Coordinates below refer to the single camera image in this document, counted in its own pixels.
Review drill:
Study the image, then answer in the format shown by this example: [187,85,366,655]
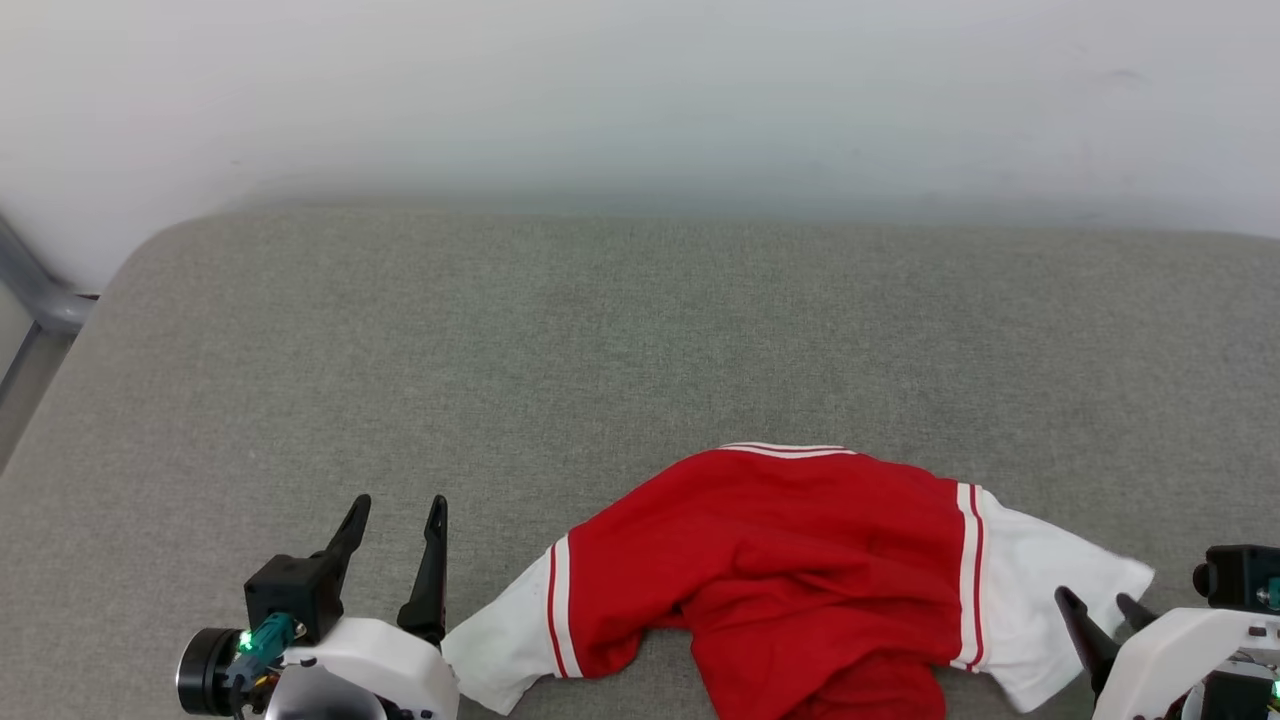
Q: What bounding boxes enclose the grey fabric sofa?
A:
[0,205,1280,720]

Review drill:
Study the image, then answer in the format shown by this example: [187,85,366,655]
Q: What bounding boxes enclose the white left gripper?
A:
[280,494,461,720]

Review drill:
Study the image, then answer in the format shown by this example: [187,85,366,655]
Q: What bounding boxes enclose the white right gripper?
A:
[1055,586,1280,720]

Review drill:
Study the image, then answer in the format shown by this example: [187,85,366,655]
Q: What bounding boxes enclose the red and white jersey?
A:
[441,442,1157,720]

